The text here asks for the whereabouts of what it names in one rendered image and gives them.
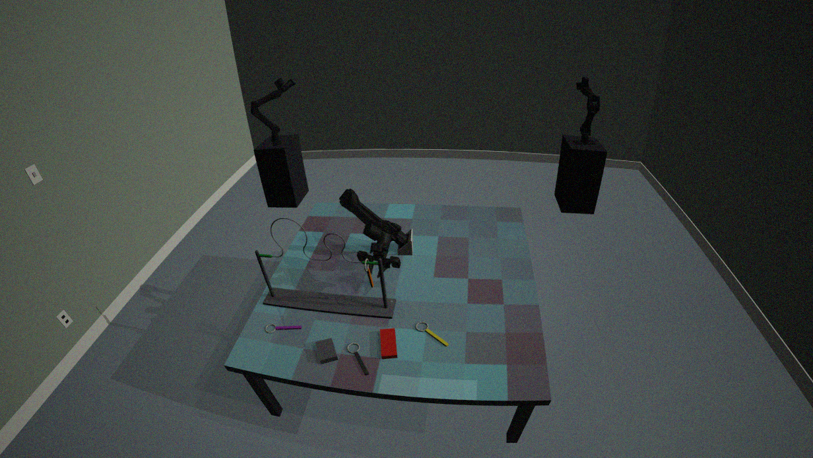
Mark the red rectangular block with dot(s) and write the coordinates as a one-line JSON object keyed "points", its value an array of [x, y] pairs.
{"points": [[388, 344]]}

